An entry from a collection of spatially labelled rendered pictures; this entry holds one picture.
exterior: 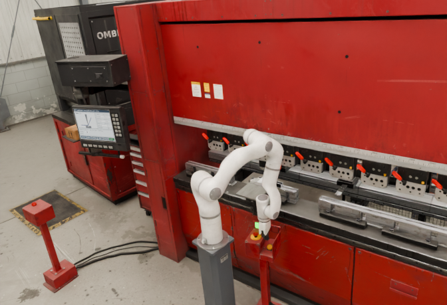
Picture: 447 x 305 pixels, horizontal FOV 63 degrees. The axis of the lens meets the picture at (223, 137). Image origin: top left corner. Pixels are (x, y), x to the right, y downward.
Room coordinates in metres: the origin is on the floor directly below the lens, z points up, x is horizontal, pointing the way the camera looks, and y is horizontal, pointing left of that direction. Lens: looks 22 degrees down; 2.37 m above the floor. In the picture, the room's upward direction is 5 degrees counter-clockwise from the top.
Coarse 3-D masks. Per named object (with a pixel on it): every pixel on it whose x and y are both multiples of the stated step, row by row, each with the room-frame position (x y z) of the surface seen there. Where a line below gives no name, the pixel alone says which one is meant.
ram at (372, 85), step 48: (192, 48) 2.73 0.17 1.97; (240, 48) 2.47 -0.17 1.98; (288, 48) 2.25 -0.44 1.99; (336, 48) 2.07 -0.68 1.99; (384, 48) 1.91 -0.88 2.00; (432, 48) 1.78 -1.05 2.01; (192, 96) 2.76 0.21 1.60; (240, 96) 2.48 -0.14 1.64; (288, 96) 2.26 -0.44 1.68; (336, 96) 2.06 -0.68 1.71; (384, 96) 1.90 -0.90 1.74; (432, 96) 1.76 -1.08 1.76; (288, 144) 2.26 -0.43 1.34; (336, 144) 2.06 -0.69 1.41; (384, 144) 1.88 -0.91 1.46; (432, 144) 1.74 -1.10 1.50
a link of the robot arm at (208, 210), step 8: (192, 176) 1.82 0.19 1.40; (200, 176) 1.77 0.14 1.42; (208, 176) 1.76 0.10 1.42; (192, 184) 1.79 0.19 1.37; (200, 200) 1.76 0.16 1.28; (216, 200) 1.78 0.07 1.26; (200, 208) 1.73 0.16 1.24; (208, 208) 1.72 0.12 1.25; (216, 208) 1.73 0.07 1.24; (200, 216) 1.73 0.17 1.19; (208, 216) 1.70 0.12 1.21; (216, 216) 1.72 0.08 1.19
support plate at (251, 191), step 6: (252, 180) 2.42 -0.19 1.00; (258, 180) 2.41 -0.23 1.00; (246, 186) 2.34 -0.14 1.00; (252, 186) 2.33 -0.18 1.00; (258, 186) 2.33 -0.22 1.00; (240, 192) 2.27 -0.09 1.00; (246, 192) 2.26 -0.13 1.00; (252, 192) 2.25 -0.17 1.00; (258, 192) 2.24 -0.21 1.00; (264, 192) 2.24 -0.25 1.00; (252, 198) 2.17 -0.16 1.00
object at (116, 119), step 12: (72, 108) 2.79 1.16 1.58; (84, 108) 2.74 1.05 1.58; (96, 108) 2.70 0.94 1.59; (108, 108) 2.66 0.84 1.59; (120, 108) 2.65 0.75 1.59; (120, 120) 2.63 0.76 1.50; (120, 132) 2.63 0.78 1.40; (84, 144) 2.77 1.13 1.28; (96, 144) 2.73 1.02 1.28; (108, 144) 2.68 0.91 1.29; (120, 144) 2.64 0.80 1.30
